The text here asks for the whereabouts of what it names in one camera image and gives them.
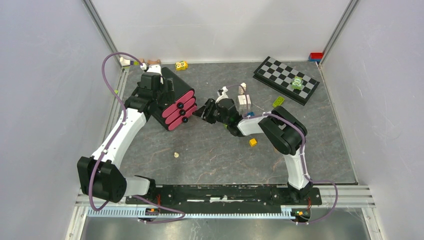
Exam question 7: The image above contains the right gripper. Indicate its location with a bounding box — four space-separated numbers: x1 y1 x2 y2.
191 98 229 126

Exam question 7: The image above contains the white cube box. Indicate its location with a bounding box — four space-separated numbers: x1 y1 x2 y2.
237 94 251 110

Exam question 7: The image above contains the black makeup organizer box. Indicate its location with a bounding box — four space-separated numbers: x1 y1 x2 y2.
152 67 198 131

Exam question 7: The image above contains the pink top drawer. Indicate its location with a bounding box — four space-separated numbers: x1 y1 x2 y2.
161 89 196 119

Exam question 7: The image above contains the pink drawer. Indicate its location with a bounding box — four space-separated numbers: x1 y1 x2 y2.
161 89 196 119
164 109 187 125
168 104 198 131

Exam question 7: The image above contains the pink bottom drawer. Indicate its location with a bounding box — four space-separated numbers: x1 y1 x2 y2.
168 104 198 131

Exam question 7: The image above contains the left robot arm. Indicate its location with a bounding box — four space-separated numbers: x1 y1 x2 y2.
77 72 176 205

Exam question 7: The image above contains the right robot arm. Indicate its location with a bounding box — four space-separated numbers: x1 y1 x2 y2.
194 98 313 204

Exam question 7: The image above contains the white stacked block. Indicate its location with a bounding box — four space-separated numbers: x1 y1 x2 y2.
238 82 247 95

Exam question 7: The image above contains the wooden arch block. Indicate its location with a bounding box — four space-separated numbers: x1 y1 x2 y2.
147 59 162 65

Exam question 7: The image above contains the yellow toy block face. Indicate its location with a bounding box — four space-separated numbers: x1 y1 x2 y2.
175 61 188 71

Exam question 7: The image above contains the white corner block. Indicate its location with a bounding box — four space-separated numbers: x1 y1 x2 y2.
119 56 132 67

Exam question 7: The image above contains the yellow cube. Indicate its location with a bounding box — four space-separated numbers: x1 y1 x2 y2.
249 138 258 147

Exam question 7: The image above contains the green lego brick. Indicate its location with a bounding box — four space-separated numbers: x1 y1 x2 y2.
272 96 285 108

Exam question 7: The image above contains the chessboard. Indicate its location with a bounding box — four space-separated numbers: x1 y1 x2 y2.
253 56 320 106

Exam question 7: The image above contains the green toy monster block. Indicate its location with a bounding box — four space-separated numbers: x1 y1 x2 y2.
291 76 303 90

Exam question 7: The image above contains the red blue bricks stack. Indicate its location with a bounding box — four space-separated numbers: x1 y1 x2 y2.
308 52 324 63

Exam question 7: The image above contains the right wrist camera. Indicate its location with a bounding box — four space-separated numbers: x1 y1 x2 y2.
215 86 229 103

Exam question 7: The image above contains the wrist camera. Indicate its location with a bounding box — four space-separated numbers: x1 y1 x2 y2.
140 63 162 76
215 86 229 103

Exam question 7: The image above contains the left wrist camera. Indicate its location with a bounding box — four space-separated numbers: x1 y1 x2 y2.
140 63 162 76

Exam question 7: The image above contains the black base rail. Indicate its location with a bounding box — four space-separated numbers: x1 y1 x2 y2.
144 184 323 214

